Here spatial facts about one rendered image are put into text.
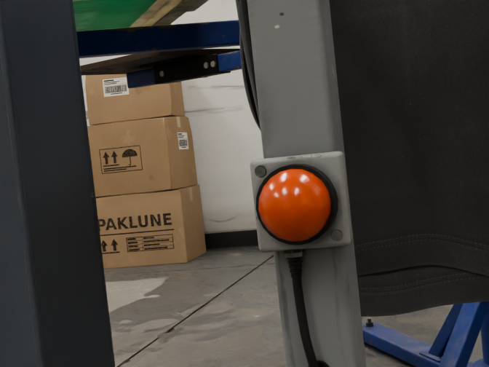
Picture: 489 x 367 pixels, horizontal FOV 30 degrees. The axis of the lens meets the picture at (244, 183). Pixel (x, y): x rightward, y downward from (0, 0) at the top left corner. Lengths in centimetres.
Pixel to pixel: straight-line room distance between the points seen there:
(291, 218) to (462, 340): 155
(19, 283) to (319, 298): 61
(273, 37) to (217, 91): 513
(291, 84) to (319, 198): 7
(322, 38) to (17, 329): 67
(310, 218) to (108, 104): 492
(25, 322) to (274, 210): 64
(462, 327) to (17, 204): 119
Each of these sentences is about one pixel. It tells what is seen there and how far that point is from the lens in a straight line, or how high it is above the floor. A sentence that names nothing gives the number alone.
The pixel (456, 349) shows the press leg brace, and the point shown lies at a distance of 198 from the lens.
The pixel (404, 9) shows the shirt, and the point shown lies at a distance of 77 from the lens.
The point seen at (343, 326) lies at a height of 58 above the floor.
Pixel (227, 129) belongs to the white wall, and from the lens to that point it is 560.
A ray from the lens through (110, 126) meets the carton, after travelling 535.
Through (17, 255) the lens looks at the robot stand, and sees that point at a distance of 106.
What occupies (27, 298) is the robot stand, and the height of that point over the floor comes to 53.
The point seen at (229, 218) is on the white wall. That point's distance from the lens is 564.
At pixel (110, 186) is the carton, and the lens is 537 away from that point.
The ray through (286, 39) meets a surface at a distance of 50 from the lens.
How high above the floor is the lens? 69
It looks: 3 degrees down
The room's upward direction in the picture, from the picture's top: 6 degrees counter-clockwise
